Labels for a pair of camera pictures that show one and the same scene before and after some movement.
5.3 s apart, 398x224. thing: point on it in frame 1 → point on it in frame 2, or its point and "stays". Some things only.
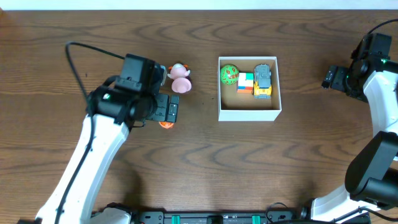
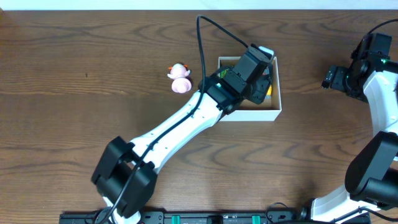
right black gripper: [337, 83] stays
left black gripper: [163, 107] → [261, 92]
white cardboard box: [242, 107] stays
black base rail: [203, 218] stays
